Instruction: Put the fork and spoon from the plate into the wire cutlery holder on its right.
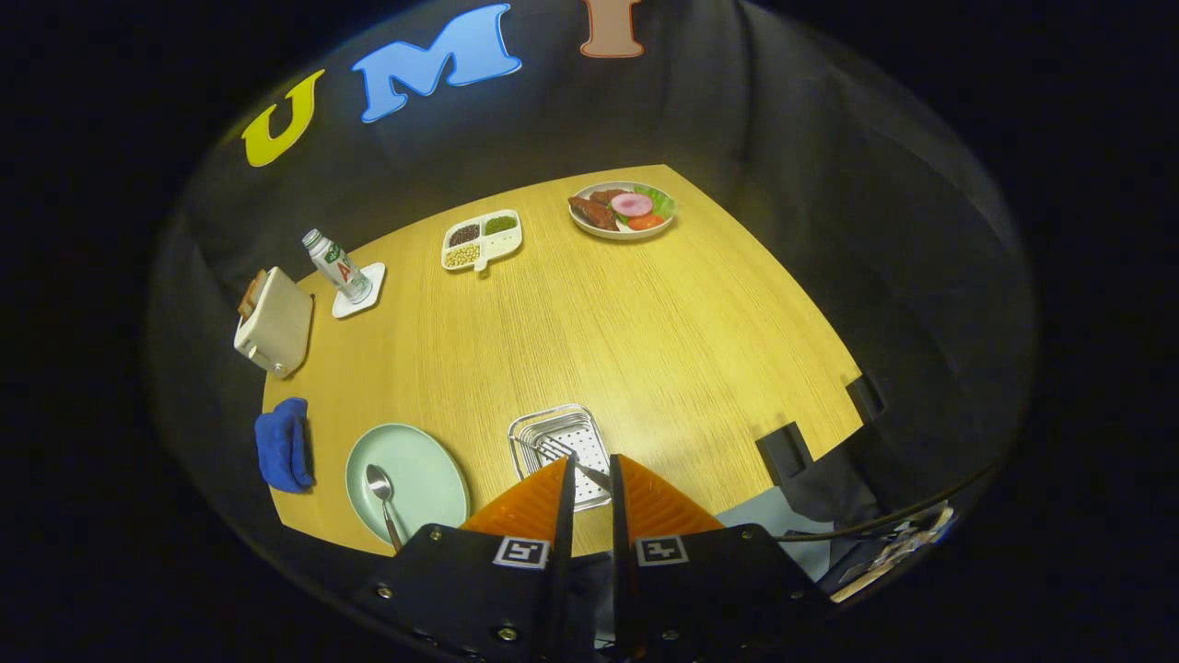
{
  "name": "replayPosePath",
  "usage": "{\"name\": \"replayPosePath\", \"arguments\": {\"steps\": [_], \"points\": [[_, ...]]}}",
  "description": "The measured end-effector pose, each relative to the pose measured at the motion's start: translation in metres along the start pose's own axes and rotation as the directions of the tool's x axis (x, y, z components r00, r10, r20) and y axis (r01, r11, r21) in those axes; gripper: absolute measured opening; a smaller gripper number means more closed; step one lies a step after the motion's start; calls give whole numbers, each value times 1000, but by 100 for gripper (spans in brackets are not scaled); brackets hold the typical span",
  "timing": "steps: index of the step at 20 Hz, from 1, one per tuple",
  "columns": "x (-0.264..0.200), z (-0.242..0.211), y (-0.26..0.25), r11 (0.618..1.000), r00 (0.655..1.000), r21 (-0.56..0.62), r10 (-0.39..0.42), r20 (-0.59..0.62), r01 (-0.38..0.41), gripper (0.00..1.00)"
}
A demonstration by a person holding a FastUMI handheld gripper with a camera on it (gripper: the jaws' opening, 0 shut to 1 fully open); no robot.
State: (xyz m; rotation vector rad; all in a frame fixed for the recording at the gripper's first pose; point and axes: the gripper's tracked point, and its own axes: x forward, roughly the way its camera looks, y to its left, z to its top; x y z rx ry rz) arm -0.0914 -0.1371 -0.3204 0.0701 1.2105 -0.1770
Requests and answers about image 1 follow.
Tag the black table clamp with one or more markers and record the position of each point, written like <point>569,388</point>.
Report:
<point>785,453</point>
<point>866,398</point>

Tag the yellow beans portion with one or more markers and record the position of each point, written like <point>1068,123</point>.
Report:
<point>461,256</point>

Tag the white square coaster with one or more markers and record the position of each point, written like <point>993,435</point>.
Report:
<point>368,296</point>

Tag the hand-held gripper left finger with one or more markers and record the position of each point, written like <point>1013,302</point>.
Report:
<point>558,571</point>

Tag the dark beans portion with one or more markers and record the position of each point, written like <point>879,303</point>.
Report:
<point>463,235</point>

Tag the white divided dish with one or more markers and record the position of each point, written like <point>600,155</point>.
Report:
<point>502,244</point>

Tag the small plastic bottle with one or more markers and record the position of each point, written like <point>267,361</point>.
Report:
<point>339,269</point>

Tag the red tomato slice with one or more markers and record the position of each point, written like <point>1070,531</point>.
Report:
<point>645,222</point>

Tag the green beans portion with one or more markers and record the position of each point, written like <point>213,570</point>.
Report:
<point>501,225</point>

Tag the white food plate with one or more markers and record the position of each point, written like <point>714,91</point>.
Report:
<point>608,233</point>

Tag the light green plate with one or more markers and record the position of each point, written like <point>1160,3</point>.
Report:
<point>428,474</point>

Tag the brown toast slice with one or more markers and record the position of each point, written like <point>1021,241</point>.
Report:
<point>249,299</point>
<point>260,281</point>

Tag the cream toaster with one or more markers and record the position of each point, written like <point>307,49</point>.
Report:
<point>281,322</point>

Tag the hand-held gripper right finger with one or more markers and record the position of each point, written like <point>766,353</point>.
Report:
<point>623,589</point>

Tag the brown meat pieces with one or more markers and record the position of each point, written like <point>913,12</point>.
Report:
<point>591,212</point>

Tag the green lettuce leaf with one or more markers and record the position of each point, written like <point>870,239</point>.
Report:
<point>661,201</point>

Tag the blue cloth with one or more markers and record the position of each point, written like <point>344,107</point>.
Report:
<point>281,447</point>

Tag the white paper clutter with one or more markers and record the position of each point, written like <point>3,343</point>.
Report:
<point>907,548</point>

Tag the pink ham slice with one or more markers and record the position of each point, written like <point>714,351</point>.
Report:
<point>632,204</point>

